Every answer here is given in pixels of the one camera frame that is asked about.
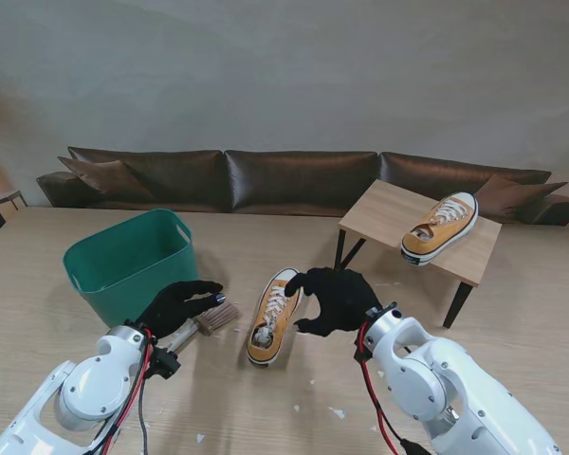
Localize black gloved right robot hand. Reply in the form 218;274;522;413
285;266;385;338

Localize brown leather sofa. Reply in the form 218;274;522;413
35;146;569;227

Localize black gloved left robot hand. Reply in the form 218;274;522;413
139;280;227;338

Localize yellow canvas sneaker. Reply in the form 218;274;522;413
245;267;305;369
399;191;480;267

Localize red black left arm cables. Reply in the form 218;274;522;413
89;329;154;455

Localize small wooden side table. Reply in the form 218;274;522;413
0;188;29;212

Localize green plastic basket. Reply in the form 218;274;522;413
63;209;199;331

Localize small wooden stand black legs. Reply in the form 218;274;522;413
332;178;504;329

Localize brown sofa cushion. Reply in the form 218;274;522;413
457;173;569;225
57;155;156;200

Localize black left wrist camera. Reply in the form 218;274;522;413
147;345;181;380

